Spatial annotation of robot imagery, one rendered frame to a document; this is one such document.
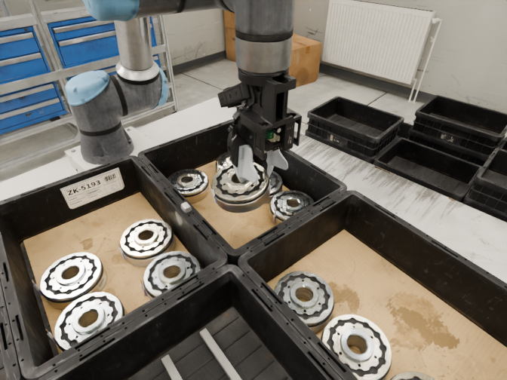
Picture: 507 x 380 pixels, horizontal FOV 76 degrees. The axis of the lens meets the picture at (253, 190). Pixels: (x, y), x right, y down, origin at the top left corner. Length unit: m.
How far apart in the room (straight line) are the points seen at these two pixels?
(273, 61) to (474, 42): 3.07
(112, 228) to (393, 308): 0.59
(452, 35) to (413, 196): 2.51
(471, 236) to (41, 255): 1.04
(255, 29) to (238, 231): 0.43
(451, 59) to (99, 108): 3.05
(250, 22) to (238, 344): 0.47
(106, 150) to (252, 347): 0.70
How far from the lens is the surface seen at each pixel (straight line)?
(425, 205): 1.09
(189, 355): 0.58
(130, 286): 0.66
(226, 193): 0.56
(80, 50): 2.61
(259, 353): 0.57
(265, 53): 0.44
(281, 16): 0.43
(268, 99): 0.45
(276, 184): 0.79
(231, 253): 0.54
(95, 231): 0.79
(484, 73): 3.48
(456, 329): 0.67
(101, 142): 1.03
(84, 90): 0.97
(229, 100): 0.55
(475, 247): 1.03
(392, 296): 0.66
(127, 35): 0.94
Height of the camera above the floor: 1.35
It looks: 40 degrees down
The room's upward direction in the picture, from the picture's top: straight up
